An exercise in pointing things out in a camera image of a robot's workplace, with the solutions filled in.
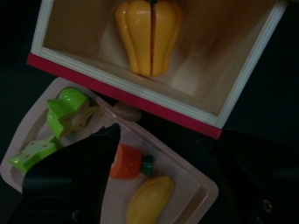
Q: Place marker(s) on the round wooden drawer knob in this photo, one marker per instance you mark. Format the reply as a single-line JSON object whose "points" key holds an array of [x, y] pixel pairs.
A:
{"points": [[126, 112]]}

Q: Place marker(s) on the wooden drawer with red front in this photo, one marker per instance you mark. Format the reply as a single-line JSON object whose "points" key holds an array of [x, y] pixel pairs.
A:
{"points": [[217, 58]]}

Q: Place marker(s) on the yellow toy banana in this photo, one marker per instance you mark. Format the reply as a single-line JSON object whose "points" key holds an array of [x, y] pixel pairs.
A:
{"points": [[149, 201]]}

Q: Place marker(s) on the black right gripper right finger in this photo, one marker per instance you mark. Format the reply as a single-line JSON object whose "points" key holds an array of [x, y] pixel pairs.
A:
{"points": [[264, 180]]}

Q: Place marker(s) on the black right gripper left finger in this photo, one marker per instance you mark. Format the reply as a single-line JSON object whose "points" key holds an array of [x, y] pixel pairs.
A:
{"points": [[73, 180]]}

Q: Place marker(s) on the orange toy carrot piece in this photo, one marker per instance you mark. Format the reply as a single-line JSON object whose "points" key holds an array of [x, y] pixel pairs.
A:
{"points": [[128, 162]]}

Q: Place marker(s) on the yellow toy bell pepper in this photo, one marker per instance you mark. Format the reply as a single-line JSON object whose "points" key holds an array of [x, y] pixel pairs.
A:
{"points": [[149, 35]]}

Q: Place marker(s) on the green toy pepper half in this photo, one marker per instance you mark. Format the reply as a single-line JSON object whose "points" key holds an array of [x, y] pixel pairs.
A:
{"points": [[72, 112], [34, 154]]}

